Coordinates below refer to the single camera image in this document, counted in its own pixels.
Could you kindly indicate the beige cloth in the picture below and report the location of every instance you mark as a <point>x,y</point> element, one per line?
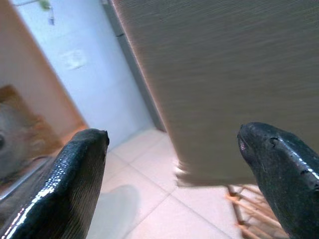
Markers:
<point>224,74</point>

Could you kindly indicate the white wall socket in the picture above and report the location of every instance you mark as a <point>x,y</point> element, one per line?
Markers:
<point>72,58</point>

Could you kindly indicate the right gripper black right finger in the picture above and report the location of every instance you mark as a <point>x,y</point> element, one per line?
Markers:
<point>286,174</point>

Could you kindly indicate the wooden slatted rack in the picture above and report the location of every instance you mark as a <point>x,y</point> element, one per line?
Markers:
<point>251,211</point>

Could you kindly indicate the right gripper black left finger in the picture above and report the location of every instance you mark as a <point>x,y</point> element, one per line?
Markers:
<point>64,189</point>

